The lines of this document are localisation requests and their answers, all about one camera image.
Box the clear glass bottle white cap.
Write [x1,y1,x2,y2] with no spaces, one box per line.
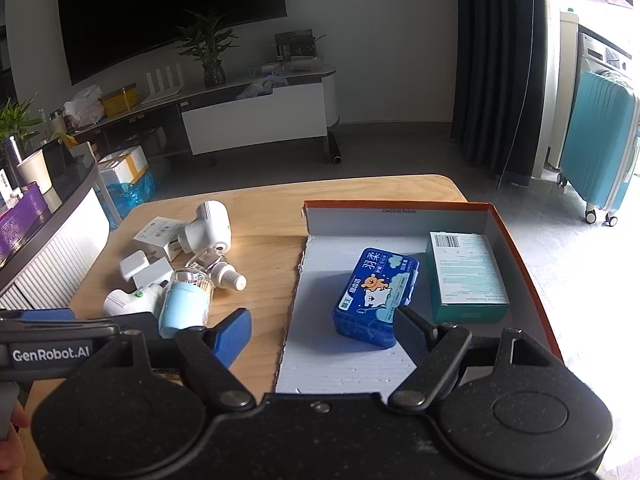
[186,251,247,291]

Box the light blue toothpick jar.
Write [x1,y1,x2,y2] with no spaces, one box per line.
[158,270,213,339]

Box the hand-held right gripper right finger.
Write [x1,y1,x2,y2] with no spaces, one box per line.
[389,306,551,411]

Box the black box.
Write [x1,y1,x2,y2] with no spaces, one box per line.
[42,140,68,178]

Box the blue white plastic bag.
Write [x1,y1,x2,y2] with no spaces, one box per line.
[237,76,288,101]

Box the orange cardboard box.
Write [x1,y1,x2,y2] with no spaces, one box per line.
[274,200,565,396]

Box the clear plastic container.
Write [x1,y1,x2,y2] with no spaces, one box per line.
[260,57,331,76]

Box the white television cabinet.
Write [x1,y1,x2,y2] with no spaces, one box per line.
[65,65,341,166]

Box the purple tin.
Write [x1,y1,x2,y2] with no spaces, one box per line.
[0,182,48,266]

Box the white paper cup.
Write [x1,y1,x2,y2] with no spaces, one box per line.
[16,152,52,195]

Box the dark curtain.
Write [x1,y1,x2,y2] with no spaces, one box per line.
[450,0,548,191]

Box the person's left hand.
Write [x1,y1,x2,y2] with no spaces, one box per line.
[0,402,32,480]

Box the potted bamboo plant dark vase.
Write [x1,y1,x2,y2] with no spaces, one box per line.
[175,8,240,88]

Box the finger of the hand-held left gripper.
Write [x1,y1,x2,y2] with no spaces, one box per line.
[75,311,161,342]
[0,308,77,325]

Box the cardboard box yellow tape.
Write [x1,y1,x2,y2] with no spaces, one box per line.
[97,146,148,186]

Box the white plug-in device green light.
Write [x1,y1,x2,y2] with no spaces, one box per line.
[103,282,166,317]

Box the teal suitcase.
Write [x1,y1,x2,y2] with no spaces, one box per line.
[556,71,640,226]

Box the flat white charger box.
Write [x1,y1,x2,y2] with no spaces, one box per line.
[132,216,188,261]

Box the teal carton box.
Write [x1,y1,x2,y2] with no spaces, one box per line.
[425,231,511,324]

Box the white washing machine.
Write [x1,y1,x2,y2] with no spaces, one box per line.
[575,25,640,91]

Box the dark printed box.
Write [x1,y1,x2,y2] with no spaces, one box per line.
[274,30,318,61]

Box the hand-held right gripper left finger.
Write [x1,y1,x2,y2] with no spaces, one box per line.
[119,308,257,411]

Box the black television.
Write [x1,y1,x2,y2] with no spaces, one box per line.
[56,0,288,87]

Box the curved dark counter white front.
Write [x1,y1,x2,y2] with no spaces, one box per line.
[0,145,111,311]

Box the white round plug-in device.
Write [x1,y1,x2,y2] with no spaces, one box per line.
[177,200,233,254]

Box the white power adapter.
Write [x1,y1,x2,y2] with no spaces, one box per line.
[119,251,173,286]

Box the blue tissue packet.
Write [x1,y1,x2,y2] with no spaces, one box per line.
[331,247,421,351]

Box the potted bamboo plant steel vase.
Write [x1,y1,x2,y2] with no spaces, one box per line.
[0,100,43,191]

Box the white router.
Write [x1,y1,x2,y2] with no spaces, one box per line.
[141,62,188,106]

